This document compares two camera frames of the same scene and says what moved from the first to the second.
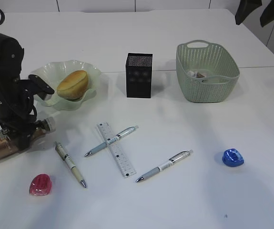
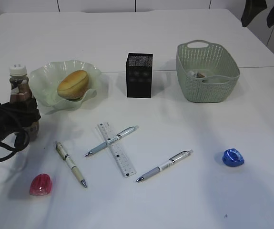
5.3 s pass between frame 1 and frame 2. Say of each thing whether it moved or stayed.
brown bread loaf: stayed
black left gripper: moved
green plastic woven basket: stayed
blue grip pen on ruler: stayed
